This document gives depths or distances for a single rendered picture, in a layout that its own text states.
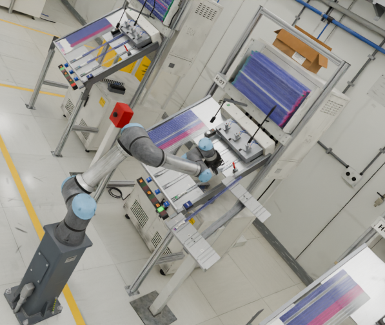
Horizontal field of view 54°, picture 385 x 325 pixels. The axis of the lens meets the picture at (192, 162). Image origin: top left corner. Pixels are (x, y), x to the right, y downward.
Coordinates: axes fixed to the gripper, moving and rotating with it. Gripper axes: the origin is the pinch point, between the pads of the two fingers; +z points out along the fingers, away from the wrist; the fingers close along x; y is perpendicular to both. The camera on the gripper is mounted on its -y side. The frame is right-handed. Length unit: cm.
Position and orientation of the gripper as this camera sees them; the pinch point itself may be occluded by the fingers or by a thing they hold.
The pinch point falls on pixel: (215, 173)
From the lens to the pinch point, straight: 239.9
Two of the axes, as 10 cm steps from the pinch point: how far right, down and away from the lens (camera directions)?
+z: 2.6, 4.8, 8.4
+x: -5.4, -6.4, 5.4
